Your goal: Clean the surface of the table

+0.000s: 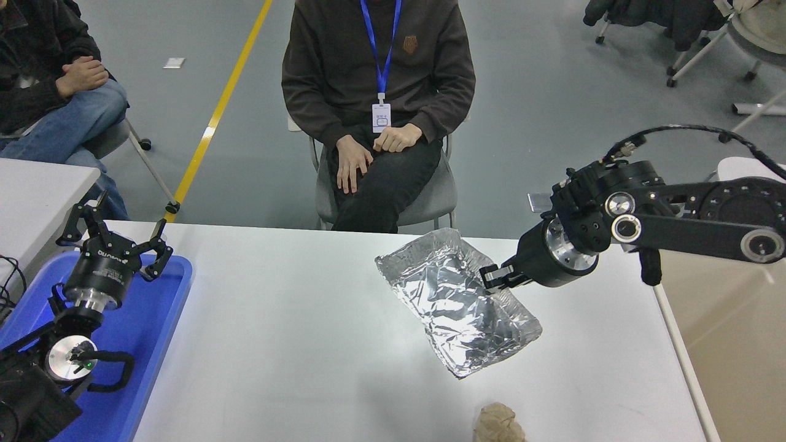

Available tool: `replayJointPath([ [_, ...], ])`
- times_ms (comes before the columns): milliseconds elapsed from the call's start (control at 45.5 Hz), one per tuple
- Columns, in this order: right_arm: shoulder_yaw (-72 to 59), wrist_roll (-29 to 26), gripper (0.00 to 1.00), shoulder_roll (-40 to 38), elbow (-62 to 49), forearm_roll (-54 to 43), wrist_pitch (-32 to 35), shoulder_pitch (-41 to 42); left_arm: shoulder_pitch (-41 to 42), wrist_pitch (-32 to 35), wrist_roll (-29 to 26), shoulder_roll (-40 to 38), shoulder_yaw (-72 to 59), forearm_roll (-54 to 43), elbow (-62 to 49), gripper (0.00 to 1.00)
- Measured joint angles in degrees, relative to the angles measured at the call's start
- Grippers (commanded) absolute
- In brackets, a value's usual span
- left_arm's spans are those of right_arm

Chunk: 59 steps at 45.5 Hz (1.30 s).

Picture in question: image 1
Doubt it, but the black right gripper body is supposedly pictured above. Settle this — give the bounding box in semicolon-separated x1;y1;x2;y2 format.
516;221;593;288

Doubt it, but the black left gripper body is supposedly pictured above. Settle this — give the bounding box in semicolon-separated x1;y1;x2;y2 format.
63;236;143;306

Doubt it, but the foil tray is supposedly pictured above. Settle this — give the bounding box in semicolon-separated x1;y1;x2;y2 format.
375;228;543;379

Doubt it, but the jeans person's right hand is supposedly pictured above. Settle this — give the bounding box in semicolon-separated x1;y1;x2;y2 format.
55;74;100;99

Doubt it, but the jeans person's left hand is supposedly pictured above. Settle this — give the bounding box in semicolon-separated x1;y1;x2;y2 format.
63;56;109;88

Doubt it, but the lanyard person's left hand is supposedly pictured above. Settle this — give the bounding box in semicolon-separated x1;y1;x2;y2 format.
373;123;424;153

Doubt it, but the lanyard person's right hand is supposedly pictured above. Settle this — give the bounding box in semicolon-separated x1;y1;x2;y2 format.
336;135;374;195

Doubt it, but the white side table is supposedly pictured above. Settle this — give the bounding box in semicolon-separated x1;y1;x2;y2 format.
0;158;101;289

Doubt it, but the blue plastic tray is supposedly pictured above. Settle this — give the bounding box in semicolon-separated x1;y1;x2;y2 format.
0;250;194;442

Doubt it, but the grey wheeled office chair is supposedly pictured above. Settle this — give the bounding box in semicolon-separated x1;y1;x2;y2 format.
80;117;181;214

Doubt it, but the grey chair with metal legs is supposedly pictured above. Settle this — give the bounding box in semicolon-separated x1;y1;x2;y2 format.
287;114;470;233

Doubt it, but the seated person in jeans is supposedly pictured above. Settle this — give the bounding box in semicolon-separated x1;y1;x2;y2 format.
0;0;131;222

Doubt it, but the crumpled tan paper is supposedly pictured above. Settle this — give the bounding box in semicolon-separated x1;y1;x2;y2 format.
473;403;527;442

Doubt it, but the white shell chair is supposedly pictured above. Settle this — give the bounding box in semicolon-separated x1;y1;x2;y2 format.
717;157;786;185

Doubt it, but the large pale bin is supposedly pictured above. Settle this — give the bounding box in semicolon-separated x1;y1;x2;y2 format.
653;246;786;442

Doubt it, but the white-legged office chair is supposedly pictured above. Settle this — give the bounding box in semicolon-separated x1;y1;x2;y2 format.
594;18;707;76

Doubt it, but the white wheeled chair base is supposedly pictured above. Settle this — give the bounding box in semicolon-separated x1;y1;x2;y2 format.
718;86;786;142

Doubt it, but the dark coat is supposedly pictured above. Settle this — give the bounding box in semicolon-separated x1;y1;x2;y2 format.
583;0;734;53

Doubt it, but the grey chair with white legs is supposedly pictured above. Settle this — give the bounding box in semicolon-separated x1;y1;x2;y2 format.
666;0;786;88

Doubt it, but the black cable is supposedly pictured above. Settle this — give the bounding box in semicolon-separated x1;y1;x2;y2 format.
0;255;28;323

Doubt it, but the seated person with lanyard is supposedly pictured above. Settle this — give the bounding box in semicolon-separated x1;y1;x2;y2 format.
281;0;477;234

